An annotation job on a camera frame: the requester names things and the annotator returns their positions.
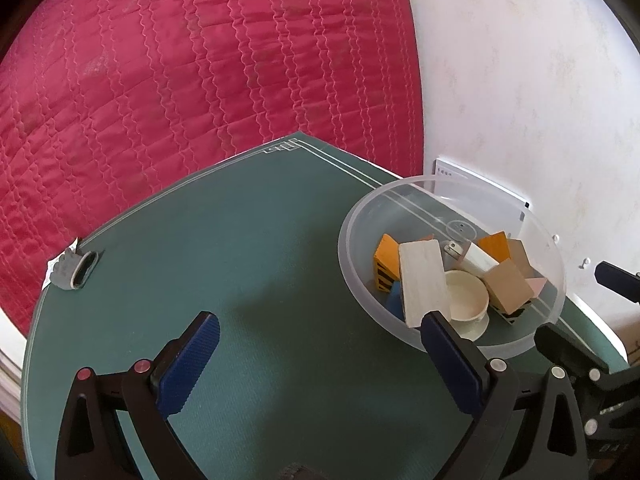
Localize grey glove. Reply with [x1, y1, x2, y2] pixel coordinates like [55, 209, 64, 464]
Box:
[52, 249, 103, 291]

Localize tan wooden block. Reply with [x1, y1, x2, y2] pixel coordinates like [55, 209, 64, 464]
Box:
[482, 261, 536, 313]
[507, 239, 536, 281]

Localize white cup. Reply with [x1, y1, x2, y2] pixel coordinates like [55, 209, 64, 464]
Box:
[444, 270, 491, 343]

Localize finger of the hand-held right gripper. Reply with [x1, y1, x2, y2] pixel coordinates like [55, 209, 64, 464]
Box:
[594, 260, 640, 305]
[534, 322, 613, 386]

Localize clear plastic bowl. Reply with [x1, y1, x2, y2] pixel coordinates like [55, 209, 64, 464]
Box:
[337, 175, 566, 356]

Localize orange wedge block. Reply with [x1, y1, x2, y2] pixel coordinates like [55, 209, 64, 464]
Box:
[477, 231, 512, 265]

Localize white wall socket panel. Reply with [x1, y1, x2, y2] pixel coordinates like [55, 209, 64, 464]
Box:
[432, 157, 532, 223]

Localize white paper scrap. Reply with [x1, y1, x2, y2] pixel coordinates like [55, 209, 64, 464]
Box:
[44, 239, 81, 288]

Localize white USB charger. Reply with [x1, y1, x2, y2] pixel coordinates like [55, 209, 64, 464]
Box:
[442, 240, 499, 276]

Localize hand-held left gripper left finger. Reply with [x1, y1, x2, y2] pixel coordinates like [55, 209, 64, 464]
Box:
[54, 311, 221, 480]

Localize pale beige wooden block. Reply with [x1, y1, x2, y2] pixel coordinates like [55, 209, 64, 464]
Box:
[398, 240, 452, 329]

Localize orange tiger-striped triangle block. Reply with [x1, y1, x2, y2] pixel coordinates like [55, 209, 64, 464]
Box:
[372, 233, 403, 293]

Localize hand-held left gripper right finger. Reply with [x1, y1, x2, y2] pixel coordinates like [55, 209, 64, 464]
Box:
[420, 310, 593, 480]

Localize red quilted blanket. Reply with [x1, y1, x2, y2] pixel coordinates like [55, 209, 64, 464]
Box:
[0, 0, 426, 331]

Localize large white zebra-striped triangle block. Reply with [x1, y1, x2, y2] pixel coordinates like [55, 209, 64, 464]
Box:
[500, 305, 531, 326]

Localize blue wedge block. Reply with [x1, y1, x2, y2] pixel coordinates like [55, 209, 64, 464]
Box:
[385, 280, 407, 322]

